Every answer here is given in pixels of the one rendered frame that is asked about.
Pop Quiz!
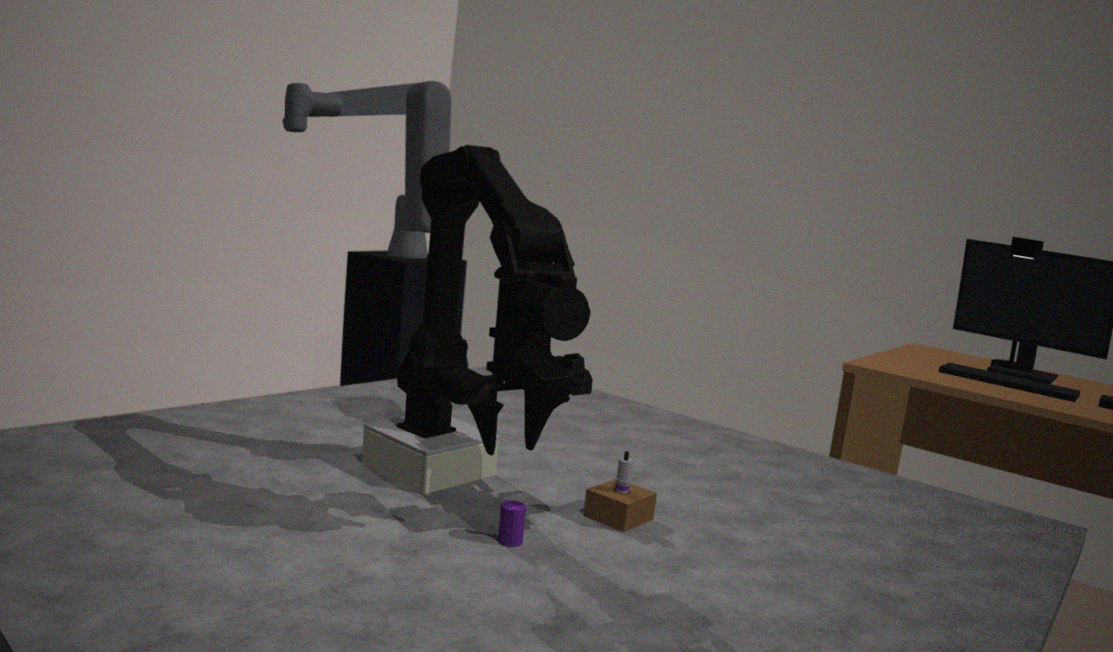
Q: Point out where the white marker with purple band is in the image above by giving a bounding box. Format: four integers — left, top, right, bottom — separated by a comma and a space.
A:
615, 451, 633, 493

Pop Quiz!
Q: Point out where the brown block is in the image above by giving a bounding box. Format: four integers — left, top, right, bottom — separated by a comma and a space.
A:
584, 480, 657, 532

